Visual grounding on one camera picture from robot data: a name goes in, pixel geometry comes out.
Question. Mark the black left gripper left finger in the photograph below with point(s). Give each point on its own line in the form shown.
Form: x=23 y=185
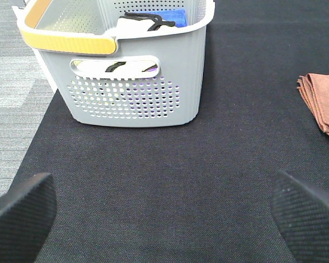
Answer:
x=27 y=213

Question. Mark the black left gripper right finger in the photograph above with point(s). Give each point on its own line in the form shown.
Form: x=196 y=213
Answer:
x=301 y=212

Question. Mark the orange-brown towel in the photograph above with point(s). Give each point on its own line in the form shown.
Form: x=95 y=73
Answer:
x=314 y=90

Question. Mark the black fabric table mat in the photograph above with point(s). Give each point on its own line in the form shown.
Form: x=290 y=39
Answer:
x=198 y=192

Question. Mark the grey perforated plastic basket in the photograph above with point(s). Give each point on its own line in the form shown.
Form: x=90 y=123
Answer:
x=170 y=97

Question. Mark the blue towel in basket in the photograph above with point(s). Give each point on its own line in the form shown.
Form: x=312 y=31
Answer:
x=176 y=15

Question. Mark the yellow basket handle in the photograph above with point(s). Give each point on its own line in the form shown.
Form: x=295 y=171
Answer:
x=56 y=41

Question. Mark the white cloth with black straps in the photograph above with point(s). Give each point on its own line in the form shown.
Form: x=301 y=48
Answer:
x=126 y=67

